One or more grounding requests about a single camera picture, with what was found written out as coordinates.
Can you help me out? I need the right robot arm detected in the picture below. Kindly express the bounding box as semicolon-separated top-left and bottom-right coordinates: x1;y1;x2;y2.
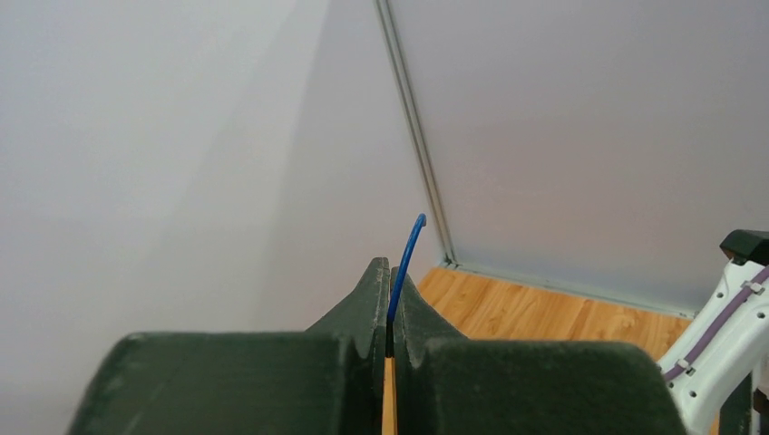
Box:
657;229;768;434

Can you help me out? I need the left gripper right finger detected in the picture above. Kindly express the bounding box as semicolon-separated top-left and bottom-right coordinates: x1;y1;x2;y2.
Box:
391;269;685;434

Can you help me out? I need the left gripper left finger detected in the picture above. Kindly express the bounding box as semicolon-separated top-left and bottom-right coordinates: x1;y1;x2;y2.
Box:
68;257;391;434

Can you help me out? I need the dark blue wire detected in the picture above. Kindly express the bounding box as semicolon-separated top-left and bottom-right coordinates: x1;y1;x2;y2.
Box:
385;213;428;328

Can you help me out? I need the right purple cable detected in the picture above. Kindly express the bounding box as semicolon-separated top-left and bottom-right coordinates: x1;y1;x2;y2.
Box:
660;266;769;383

